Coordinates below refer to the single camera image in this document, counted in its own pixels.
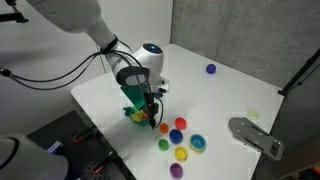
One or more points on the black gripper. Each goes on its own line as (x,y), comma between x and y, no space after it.
(150,100)

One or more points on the light-blue plastic cup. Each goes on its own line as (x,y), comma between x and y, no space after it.
(197,141)

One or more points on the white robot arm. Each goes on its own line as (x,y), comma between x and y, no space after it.
(66,13)

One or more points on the white rounded robot base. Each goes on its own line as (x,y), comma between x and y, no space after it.
(30,160)

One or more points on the orange toy figure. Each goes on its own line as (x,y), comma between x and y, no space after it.
(146,115)

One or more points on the green plastic bowl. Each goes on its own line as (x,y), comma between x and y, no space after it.
(143,123)

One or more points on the orange plastic cup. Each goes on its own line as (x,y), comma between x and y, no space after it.
(163,127)

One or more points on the green plastic cup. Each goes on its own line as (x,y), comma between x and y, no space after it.
(163,144)

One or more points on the dark blue plastic cup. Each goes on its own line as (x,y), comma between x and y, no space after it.
(175,136)

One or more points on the teal toy figure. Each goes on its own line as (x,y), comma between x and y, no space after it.
(127,111)

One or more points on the red plastic cup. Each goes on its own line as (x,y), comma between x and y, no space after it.
(180,123)

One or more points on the small yellow plastic cup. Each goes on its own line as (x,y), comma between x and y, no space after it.
(181,153)

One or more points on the purple plastic cup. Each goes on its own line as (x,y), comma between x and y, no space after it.
(176,170)

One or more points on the blue block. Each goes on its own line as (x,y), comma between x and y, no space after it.
(159,95)

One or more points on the black orange clamp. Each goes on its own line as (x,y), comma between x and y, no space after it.
(84,134)
(104,162)

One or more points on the purple ball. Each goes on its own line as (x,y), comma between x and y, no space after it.
(210,68)

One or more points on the black perforated board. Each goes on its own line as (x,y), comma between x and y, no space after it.
(73,156)

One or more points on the gray metal plate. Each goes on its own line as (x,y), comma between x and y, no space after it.
(255,137)

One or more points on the black stand pole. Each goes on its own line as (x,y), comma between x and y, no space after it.
(300,74)

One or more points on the black mounting bracket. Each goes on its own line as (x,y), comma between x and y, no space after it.
(13,17)

